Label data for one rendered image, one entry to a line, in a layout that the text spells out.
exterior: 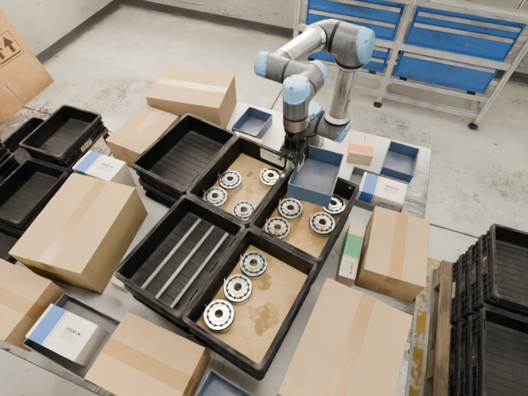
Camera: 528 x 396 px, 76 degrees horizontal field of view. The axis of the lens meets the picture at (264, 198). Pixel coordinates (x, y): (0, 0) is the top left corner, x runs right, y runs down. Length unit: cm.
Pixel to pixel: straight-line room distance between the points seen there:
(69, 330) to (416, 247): 127
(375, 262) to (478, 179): 188
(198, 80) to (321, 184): 104
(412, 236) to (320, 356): 61
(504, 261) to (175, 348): 159
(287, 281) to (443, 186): 188
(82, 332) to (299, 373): 72
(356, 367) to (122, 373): 71
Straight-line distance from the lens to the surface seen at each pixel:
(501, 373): 197
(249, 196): 149
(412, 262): 141
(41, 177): 254
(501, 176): 323
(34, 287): 149
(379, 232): 143
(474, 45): 314
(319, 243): 138
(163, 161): 168
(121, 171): 166
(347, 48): 138
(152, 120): 186
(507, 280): 203
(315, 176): 126
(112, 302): 152
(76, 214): 153
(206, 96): 188
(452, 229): 271
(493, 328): 202
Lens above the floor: 202
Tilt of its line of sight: 54 degrees down
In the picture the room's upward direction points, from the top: 1 degrees clockwise
